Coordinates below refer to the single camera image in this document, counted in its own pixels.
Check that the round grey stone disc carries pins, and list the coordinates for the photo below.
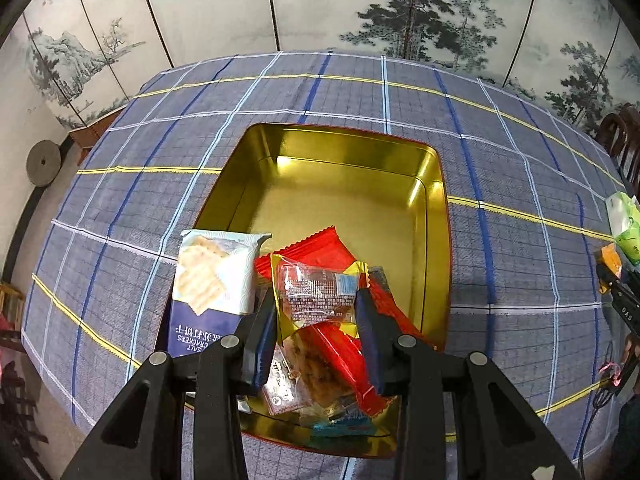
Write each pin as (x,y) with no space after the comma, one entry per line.
(43,163)

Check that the orange snack packet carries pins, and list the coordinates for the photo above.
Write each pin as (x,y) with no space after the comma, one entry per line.
(609,266)

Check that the painted folding screen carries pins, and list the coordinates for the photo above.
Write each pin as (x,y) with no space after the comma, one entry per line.
(67,62)

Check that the dark wooden chair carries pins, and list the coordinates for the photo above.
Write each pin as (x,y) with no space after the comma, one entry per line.
(619,135)

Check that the green tissue pack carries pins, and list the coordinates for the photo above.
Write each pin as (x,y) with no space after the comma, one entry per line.
(624,220)

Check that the red snack packet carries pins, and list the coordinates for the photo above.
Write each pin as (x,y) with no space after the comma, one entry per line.
(325,249)

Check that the small blue candy packet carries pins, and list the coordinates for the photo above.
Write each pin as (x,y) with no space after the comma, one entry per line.
(344,424)

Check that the clear peanut candy packet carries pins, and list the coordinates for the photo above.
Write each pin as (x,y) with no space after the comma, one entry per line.
(284,391)

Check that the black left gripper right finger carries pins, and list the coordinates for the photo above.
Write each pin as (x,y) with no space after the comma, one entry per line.
(498,434)

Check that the blue soda crackers pack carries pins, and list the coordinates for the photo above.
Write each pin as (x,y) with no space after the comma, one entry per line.
(214,287)

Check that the gold and maroon toffee tin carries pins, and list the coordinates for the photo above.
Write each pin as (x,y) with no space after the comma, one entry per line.
(383,195)

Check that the dark wooden side furniture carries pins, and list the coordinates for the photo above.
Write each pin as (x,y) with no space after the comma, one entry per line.
(87,137)

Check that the blue plaid tablecloth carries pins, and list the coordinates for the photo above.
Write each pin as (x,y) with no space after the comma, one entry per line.
(525,189)

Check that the yellow-edged clear snack packet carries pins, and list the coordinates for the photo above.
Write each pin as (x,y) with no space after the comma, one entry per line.
(306,295)

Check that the clear orange cracker snack bag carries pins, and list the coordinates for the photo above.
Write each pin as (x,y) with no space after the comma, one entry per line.
(309,363)

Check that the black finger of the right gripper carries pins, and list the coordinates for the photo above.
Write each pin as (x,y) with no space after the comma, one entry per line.
(624,302)

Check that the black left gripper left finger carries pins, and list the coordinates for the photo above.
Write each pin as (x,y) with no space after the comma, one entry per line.
(139,436)

